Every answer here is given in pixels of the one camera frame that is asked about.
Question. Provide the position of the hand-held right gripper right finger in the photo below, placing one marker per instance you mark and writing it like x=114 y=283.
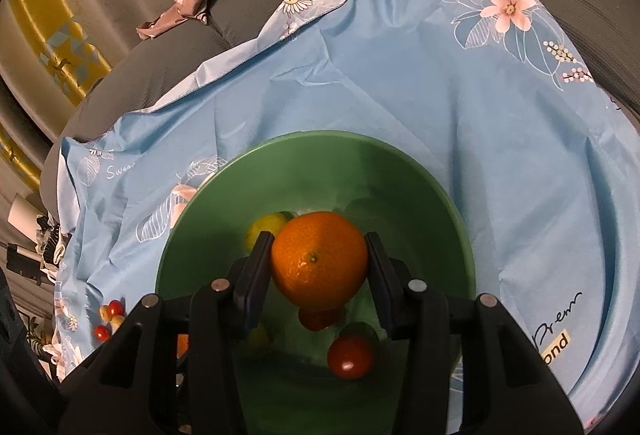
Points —
x=380 y=275

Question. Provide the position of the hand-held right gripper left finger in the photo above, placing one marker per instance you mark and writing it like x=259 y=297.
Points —
x=260 y=275

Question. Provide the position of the green oval tomato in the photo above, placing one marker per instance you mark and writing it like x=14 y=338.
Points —
x=362 y=329

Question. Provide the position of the large orange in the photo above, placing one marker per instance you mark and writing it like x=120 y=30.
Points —
x=317 y=260

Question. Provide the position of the red cherry tomato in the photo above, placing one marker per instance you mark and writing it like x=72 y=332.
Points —
x=317 y=319
x=116 y=307
x=350 y=356
x=102 y=331

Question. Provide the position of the green bowl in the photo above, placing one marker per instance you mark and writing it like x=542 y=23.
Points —
x=325 y=175

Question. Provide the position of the small orange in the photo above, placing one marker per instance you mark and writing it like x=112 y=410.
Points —
x=182 y=345

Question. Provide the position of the yellow cherry tomato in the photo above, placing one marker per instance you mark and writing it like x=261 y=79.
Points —
x=105 y=313
x=118 y=322

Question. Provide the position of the blue floral bed sheet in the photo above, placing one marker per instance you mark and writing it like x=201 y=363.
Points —
x=400 y=80

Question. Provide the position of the pile of clothes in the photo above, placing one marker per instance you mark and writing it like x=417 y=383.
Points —
x=50 y=235

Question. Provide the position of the potted plant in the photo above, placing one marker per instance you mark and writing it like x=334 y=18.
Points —
x=35 y=332

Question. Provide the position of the grey bed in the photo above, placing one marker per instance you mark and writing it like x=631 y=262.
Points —
x=165 y=60

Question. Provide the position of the white box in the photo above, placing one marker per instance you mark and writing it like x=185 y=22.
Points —
x=22 y=215

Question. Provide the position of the yellow patterned curtain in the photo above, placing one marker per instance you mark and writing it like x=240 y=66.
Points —
x=55 y=40

